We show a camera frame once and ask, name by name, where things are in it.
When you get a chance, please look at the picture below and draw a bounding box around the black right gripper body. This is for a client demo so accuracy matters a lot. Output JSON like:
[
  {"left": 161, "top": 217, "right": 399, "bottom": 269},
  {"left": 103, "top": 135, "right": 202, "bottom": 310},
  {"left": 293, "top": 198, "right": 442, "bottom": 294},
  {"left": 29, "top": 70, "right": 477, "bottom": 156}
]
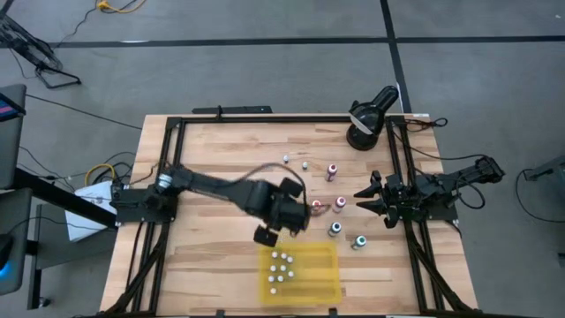
[{"left": 373, "top": 170, "right": 414, "bottom": 230}]

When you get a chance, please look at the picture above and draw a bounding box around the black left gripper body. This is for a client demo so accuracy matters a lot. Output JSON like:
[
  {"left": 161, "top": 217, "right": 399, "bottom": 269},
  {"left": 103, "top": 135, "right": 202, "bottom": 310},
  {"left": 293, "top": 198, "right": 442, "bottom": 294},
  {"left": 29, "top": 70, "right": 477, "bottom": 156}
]
[{"left": 253, "top": 177, "right": 310, "bottom": 248}]

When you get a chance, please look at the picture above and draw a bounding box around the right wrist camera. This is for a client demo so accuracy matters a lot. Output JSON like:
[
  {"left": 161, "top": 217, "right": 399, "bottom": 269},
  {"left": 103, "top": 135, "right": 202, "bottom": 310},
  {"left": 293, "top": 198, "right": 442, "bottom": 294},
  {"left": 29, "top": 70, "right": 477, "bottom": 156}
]
[{"left": 388, "top": 177, "right": 407, "bottom": 199}]

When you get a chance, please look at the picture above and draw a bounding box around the yellow translucent plastic tray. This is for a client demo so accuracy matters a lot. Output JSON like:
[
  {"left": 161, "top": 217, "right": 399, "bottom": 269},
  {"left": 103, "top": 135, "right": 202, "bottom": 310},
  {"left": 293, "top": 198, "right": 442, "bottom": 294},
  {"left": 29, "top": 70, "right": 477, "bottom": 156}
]
[{"left": 258, "top": 241, "right": 344, "bottom": 307}]

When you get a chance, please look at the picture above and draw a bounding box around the yellow floor cable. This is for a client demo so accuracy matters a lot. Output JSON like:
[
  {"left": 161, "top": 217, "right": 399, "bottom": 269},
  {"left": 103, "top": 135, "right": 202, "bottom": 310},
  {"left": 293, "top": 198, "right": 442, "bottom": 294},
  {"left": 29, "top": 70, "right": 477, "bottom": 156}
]
[{"left": 95, "top": 0, "right": 147, "bottom": 14}]

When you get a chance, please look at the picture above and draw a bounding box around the grey side table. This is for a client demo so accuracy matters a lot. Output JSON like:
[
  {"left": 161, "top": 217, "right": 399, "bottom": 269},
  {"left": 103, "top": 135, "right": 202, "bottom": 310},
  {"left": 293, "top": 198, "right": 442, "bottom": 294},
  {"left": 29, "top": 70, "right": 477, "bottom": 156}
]
[{"left": 0, "top": 83, "right": 27, "bottom": 191}]

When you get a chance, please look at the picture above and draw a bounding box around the black desk lamp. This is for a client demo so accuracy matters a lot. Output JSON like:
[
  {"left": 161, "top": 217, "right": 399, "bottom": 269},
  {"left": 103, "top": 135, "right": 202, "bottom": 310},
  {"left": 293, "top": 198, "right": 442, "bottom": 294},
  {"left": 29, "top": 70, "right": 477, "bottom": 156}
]
[{"left": 345, "top": 85, "right": 401, "bottom": 152}]

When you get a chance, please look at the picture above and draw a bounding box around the white cardboard box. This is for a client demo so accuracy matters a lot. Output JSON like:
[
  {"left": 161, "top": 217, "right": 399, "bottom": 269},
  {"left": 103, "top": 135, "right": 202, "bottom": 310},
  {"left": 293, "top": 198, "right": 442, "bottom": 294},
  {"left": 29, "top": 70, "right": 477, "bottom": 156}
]
[{"left": 64, "top": 179, "right": 119, "bottom": 243}]

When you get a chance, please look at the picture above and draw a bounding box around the laptop screen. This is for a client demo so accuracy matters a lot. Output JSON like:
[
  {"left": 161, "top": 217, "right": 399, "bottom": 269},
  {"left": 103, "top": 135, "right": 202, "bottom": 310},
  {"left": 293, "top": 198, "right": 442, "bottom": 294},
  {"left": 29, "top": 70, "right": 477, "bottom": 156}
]
[{"left": 0, "top": 97, "right": 26, "bottom": 123}]

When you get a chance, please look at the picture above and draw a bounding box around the long black floor cable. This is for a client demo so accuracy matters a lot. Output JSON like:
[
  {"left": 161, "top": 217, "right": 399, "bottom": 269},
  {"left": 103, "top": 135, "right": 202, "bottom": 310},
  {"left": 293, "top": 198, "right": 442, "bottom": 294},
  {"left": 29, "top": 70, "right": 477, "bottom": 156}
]
[{"left": 25, "top": 94, "right": 143, "bottom": 132}]

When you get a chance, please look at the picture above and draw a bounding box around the black upright leg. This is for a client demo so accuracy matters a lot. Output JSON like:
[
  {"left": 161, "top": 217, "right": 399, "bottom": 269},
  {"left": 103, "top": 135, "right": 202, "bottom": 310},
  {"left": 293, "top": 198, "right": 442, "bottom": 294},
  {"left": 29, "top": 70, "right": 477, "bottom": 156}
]
[{"left": 26, "top": 240, "right": 43, "bottom": 310}]

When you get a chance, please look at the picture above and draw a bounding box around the yellow coiled cable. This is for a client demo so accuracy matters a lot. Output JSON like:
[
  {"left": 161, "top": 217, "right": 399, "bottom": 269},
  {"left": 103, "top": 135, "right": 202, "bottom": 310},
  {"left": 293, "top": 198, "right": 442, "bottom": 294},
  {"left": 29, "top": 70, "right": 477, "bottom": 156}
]
[{"left": 84, "top": 163, "right": 117, "bottom": 186}]

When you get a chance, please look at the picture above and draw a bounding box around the grey stand foot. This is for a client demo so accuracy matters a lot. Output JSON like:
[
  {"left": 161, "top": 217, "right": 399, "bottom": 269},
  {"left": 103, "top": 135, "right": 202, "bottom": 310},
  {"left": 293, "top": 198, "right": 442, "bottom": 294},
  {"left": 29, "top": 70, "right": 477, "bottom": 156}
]
[{"left": 523, "top": 154, "right": 565, "bottom": 182}]

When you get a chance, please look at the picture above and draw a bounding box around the black table beam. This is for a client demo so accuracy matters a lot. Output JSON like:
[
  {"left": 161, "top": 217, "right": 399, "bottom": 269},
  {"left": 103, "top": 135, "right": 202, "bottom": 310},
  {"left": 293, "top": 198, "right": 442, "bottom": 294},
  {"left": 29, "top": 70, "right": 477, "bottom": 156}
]
[{"left": 12, "top": 167, "right": 118, "bottom": 229}]

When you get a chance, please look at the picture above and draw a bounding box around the black flat bracket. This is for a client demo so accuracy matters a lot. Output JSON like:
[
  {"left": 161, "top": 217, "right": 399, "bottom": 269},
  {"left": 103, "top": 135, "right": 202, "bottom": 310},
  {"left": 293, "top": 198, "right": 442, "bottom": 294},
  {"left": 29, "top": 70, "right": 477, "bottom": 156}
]
[{"left": 192, "top": 104, "right": 274, "bottom": 115}]

